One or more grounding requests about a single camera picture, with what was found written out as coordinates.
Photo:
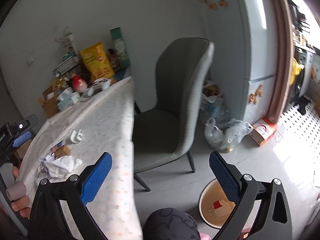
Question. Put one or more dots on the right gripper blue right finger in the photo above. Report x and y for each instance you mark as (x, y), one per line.
(273, 220)

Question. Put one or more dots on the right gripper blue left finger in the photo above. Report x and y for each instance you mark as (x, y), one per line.
(47, 220)

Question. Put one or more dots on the white paper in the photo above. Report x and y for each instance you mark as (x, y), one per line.
(54, 167)

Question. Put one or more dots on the small brown carton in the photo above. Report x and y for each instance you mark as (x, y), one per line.
(62, 151)

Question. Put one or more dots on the white wrapper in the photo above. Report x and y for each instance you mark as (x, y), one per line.
(76, 136)

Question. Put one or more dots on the person's left hand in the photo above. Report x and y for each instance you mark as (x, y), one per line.
(16, 193)

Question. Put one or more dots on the brown cardboard box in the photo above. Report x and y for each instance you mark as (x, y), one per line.
(49, 101)

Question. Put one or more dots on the blue tissue pack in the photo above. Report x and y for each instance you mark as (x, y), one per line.
(67, 99)

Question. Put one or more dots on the red white bottle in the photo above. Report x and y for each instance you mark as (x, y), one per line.
(78, 84)

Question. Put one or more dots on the orange white box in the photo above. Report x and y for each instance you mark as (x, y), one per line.
(262, 131)

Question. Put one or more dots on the white dotted tablecloth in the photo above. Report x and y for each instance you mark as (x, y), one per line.
(107, 123)

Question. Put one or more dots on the clear plastic bag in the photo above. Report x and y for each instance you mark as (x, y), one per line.
(224, 137)

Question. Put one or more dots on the person's dark patterned knee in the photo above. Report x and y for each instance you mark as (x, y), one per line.
(169, 223)

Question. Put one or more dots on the white hanging packet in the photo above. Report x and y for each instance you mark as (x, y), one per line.
(68, 41)

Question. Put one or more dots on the yellow snack bag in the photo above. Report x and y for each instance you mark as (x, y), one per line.
(97, 62)

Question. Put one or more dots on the bag of bottles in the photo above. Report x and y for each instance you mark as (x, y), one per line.
(212, 103)

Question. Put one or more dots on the grey upholstered chair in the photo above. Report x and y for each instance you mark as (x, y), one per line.
(166, 132)

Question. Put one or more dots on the green tall box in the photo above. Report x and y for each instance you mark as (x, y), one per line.
(120, 47)

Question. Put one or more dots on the white refrigerator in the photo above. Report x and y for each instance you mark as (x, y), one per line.
(246, 51)

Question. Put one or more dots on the black wire basket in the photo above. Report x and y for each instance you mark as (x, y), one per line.
(67, 65)

